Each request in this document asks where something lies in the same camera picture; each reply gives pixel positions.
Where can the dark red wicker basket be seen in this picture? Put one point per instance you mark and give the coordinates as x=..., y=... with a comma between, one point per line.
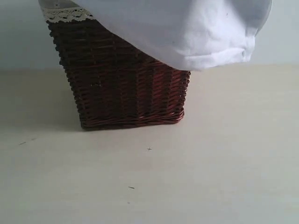
x=114, y=84

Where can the white t-shirt red lettering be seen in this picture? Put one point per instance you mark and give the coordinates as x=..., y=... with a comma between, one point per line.
x=185, y=34

